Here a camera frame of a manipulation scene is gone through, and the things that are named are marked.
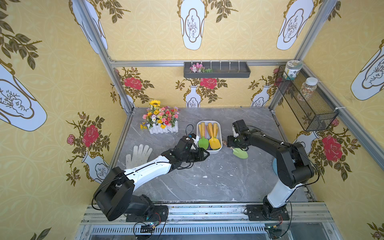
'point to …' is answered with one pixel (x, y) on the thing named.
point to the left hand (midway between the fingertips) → (203, 152)
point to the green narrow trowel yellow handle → (203, 143)
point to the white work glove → (141, 155)
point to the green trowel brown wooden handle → (240, 153)
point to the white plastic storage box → (212, 151)
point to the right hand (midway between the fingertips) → (234, 141)
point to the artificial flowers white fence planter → (160, 120)
